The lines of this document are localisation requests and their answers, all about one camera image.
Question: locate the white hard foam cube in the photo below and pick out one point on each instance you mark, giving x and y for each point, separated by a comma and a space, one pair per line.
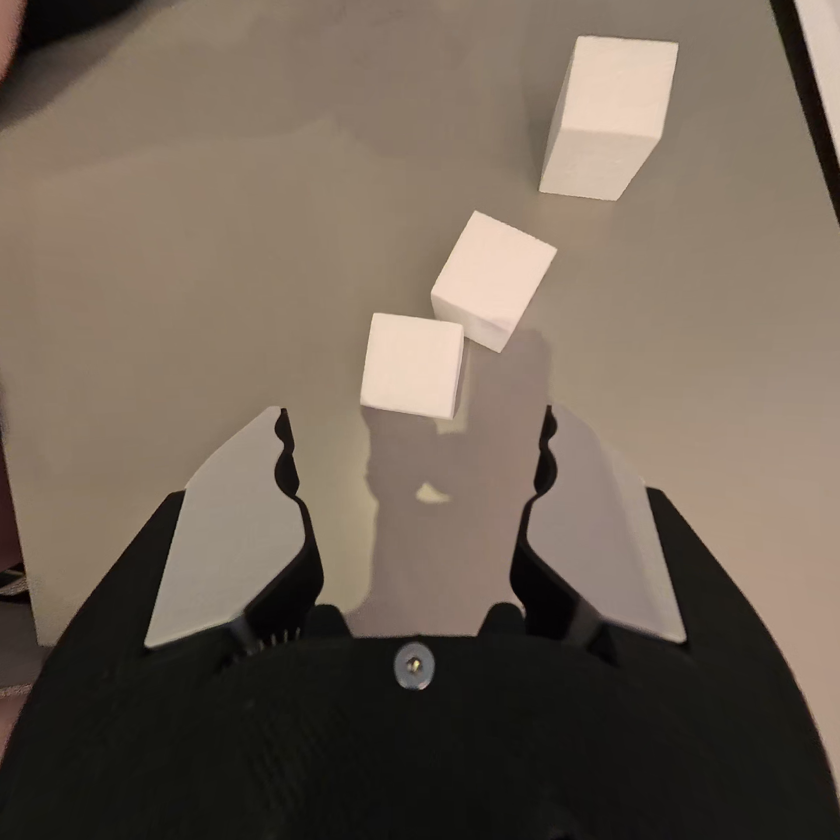
410, 361
610, 111
492, 275

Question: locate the person's left forearm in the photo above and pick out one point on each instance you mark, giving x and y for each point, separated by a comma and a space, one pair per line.
8, 33

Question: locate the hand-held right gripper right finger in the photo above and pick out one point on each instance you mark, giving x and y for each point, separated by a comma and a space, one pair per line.
597, 544

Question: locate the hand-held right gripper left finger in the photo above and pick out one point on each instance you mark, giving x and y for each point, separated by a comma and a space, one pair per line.
236, 538

